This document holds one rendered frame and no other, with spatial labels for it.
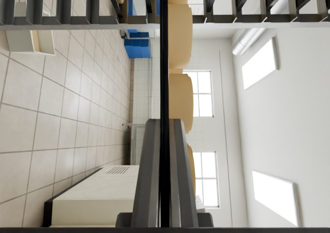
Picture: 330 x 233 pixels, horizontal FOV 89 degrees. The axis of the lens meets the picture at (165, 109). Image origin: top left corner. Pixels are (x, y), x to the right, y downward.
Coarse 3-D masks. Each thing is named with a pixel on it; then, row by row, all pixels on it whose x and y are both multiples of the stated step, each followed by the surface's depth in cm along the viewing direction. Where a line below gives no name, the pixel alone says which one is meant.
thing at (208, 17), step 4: (204, 0) 52; (204, 4) 52; (204, 8) 52; (212, 8) 53; (204, 12) 52; (208, 12) 53; (212, 12) 53; (204, 16) 52; (208, 16) 53; (212, 16) 53; (204, 20) 52; (208, 20) 53; (212, 20) 53
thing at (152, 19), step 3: (153, 0) 53; (153, 3) 53; (153, 6) 53; (153, 9) 53; (153, 12) 53; (147, 15) 53; (150, 15) 53; (153, 15) 53; (147, 18) 53; (150, 18) 53; (153, 18) 53; (147, 21) 53; (150, 21) 53; (153, 21) 53
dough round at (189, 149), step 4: (188, 144) 13; (188, 148) 12; (188, 152) 12; (192, 152) 12; (192, 156) 12; (192, 160) 12; (192, 164) 12; (192, 168) 11; (192, 172) 11; (192, 176) 11; (192, 180) 11
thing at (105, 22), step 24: (0, 24) 53; (24, 24) 53; (48, 24) 53; (72, 24) 53; (144, 24) 53; (192, 24) 53; (216, 24) 53; (240, 24) 54; (264, 24) 54; (288, 24) 54; (312, 24) 54
